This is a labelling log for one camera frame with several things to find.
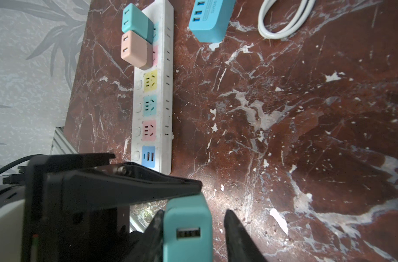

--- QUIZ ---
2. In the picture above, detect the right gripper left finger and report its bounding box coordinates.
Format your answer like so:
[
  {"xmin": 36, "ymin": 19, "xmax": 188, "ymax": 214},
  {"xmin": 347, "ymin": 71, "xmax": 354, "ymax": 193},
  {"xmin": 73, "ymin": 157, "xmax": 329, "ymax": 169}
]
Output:
[{"xmin": 123, "ymin": 210, "xmax": 165, "ymax": 262}]

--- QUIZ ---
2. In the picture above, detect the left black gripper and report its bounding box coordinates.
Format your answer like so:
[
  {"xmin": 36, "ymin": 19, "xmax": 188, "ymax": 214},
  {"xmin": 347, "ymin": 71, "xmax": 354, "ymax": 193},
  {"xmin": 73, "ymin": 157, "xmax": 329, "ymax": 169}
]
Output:
[{"xmin": 23, "ymin": 153, "xmax": 203, "ymax": 262}]

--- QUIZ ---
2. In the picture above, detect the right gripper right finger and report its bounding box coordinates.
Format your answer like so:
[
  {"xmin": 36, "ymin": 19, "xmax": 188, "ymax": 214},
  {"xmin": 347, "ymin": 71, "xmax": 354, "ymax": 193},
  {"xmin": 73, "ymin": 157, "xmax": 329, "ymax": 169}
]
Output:
[{"xmin": 224, "ymin": 210, "xmax": 267, "ymax": 262}]

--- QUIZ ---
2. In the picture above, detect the teal power strip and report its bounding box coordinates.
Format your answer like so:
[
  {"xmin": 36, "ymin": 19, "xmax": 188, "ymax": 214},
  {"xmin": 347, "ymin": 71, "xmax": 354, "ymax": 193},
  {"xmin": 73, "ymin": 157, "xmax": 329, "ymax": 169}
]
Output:
[{"xmin": 189, "ymin": 0, "xmax": 236, "ymax": 43}]

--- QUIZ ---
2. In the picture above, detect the pink adapter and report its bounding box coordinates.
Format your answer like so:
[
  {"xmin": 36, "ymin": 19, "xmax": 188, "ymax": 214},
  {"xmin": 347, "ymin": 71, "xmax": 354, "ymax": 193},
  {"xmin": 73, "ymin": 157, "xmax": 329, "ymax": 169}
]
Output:
[{"xmin": 121, "ymin": 31, "xmax": 153, "ymax": 71}]

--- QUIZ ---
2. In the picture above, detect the white long power strip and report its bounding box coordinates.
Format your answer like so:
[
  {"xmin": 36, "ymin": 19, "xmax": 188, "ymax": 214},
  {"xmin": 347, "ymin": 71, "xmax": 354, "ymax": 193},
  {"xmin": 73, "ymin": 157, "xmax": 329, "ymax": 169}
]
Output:
[{"xmin": 131, "ymin": 1, "xmax": 174, "ymax": 175}]

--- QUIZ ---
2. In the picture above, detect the teal adapter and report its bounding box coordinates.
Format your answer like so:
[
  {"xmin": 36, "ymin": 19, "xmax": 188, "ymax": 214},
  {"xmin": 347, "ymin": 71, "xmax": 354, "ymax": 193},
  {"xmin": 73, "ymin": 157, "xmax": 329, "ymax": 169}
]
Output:
[
  {"xmin": 121, "ymin": 3, "xmax": 154, "ymax": 44},
  {"xmin": 163, "ymin": 193, "xmax": 213, "ymax": 262}
]

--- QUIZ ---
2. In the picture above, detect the white socket cable with plug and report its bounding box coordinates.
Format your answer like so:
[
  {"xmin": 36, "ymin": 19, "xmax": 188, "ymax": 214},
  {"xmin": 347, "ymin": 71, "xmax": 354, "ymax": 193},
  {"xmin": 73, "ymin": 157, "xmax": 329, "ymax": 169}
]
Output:
[{"xmin": 257, "ymin": 0, "xmax": 317, "ymax": 40}]

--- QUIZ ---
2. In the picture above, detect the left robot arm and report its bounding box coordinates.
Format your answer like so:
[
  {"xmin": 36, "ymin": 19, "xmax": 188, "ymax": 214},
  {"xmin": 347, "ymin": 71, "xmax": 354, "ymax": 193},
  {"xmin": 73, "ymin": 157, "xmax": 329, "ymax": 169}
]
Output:
[{"xmin": 0, "ymin": 153, "xmax": 202, "ymax": 262}]

